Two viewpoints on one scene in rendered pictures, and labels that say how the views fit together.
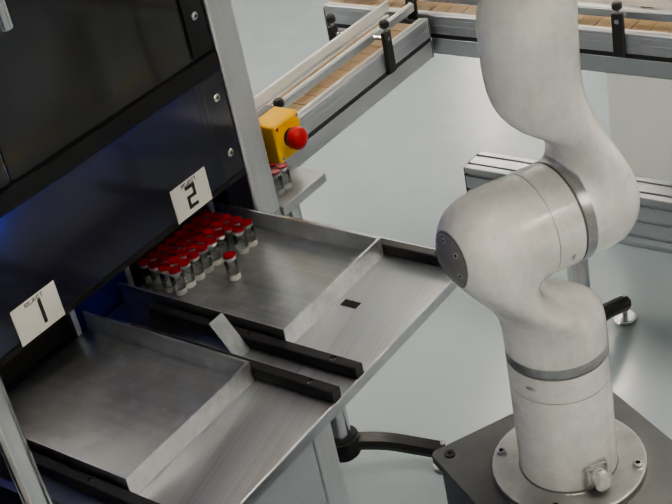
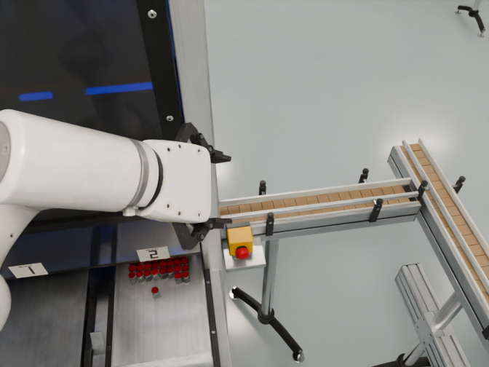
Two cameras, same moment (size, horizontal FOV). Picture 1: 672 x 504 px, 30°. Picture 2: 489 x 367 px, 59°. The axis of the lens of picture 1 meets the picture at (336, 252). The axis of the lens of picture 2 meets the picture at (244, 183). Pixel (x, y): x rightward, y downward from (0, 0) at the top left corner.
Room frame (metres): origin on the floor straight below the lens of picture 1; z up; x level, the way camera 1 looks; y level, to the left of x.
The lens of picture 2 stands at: (1.43, -0.41, 2.07)
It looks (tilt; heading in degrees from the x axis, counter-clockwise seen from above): 49 degrees down; 40
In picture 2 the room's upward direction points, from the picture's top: straight up
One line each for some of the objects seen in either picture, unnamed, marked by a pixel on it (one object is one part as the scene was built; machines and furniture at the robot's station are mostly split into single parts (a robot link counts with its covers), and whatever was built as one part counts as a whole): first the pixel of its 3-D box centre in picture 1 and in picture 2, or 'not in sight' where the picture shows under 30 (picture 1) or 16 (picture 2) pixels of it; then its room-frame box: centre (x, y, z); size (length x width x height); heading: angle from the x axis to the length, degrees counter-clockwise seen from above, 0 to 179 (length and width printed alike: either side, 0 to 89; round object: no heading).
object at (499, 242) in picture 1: (523, 274); not in sight; (1.15, -0.20, 1.16); 0.19 x 0.12 x 0.24; 111
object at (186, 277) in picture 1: (208, 255); (159, 274); (1.77, 0.21, 0.91); 0.18 x 0.02 x 0.05; 138
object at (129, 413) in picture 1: (105, 395); (39, 320); (1.46, 0.37, 0.90); 0.34 x 0.26 x 0.04; 48
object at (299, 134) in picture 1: (294, 137); (241, 252); (1.95, 0.03, 1.00); 0.04 x 0.04 x 0.04; 48
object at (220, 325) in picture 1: (255, 345); (96, 362); (1.49, 0.14, 0.91); 0.14 x 0.03 x 0.06; 47
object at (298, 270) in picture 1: (250, 269); (161, 302); (1.71, 0.14, 0.90); 0.34 x 0.26 x 0.04; 48
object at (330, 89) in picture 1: (313, 90); (317, 205); (2.29, -0.02, 0.92); 0.69 x 0.16 x 0.16; 138
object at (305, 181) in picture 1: (275, 187); (242, 249); (2.02, 0.08, 0.87); 0.14 x 0.13 x 0.02; 48
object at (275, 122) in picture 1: (274, 134); (239, 239); (1.98, 0.06, 1.00); 0.08 x 0.07 x 0.07; 48
